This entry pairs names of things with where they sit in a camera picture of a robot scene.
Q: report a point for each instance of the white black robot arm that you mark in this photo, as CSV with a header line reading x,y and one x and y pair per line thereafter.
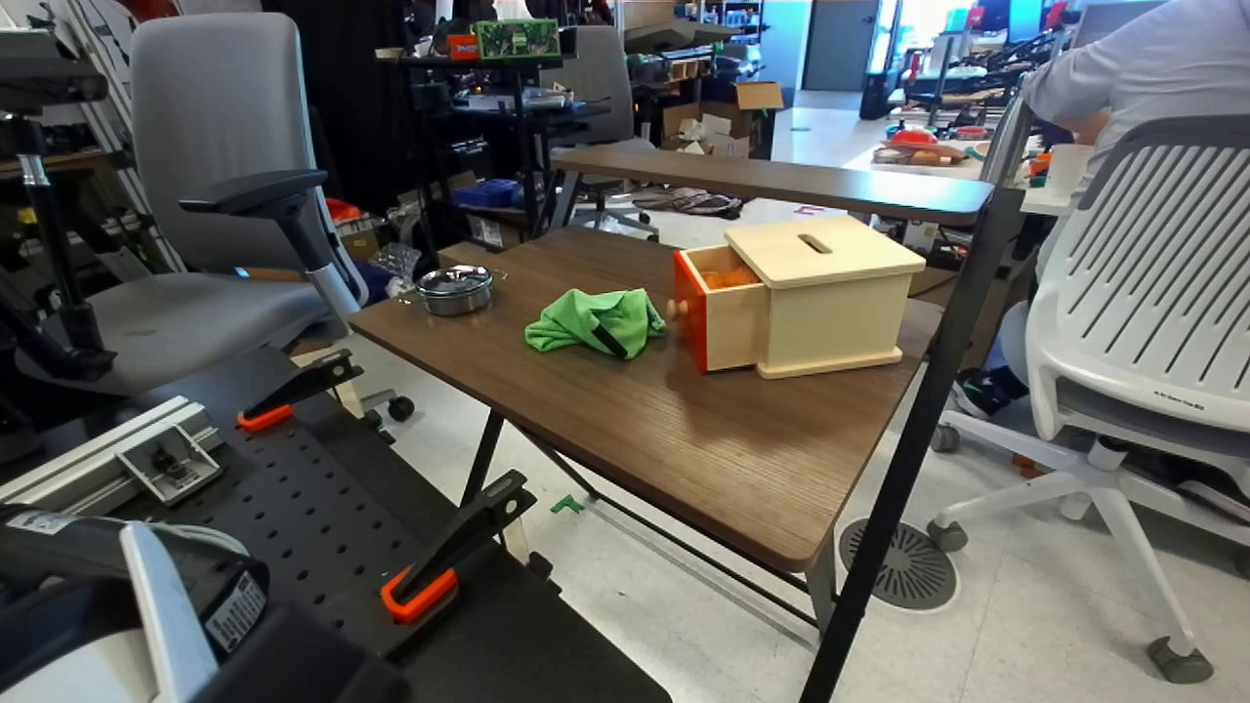
x,y
80,586

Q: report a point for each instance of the red drawer with wooden knob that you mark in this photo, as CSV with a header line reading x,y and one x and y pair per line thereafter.
x,y
689,318

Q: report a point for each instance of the green cloth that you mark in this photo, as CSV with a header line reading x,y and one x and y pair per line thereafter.
x,y
571,321

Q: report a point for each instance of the light wooden box with slot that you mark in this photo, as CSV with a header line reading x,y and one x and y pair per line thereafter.
x,y
832,305

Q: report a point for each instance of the cardboard box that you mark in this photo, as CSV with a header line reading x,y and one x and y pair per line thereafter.
x,y
760,96

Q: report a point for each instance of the black perforated mounting board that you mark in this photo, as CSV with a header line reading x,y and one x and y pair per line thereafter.
x,y
338,521

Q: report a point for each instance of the green box on shelf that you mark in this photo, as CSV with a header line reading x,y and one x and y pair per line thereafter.
x,y
513,38

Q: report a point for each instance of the red object on desk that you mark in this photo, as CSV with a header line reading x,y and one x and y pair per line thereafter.
x,y
920,143

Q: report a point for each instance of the round dark floor grate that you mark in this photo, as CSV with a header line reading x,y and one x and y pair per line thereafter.
x,y
912,573

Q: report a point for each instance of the grey padded office chair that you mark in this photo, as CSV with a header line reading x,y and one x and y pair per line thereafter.
x,y
215,101

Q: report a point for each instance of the white mesh office chair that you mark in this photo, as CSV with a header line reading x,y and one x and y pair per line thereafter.
x,y
1148,260

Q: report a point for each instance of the black equipment stand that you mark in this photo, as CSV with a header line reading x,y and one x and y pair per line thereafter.
x,y
60,260

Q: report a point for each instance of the person in grey hoodie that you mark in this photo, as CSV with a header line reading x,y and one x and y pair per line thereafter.
x,y
1158,61

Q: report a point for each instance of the black metal table frame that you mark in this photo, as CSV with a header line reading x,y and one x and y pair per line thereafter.
x,y
912,432

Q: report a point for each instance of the grey metal mounting bracket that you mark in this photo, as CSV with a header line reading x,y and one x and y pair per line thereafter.
x,y
168,462

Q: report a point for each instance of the aluminium extrusion rail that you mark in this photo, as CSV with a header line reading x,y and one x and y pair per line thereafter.
x,y
93,450

